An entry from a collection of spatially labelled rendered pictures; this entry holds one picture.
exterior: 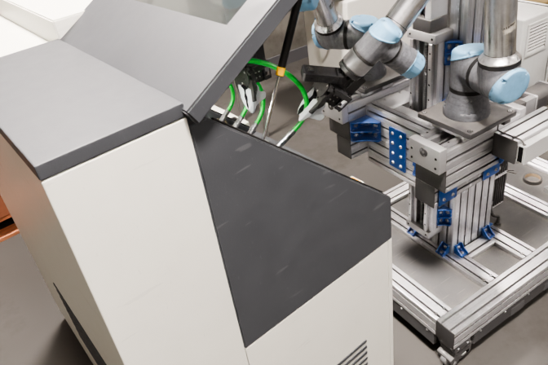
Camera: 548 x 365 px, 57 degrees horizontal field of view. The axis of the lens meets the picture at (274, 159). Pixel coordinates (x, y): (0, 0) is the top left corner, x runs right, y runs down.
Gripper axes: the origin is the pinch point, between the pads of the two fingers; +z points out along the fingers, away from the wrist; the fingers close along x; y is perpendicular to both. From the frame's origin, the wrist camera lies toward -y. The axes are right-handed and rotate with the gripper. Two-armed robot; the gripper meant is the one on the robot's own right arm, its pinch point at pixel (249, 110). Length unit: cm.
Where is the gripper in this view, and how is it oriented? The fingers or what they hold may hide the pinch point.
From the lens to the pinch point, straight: 151.9
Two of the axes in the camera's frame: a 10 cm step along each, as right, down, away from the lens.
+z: 1.3, 8.4, 5.3
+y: 7.7, -4.2, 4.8
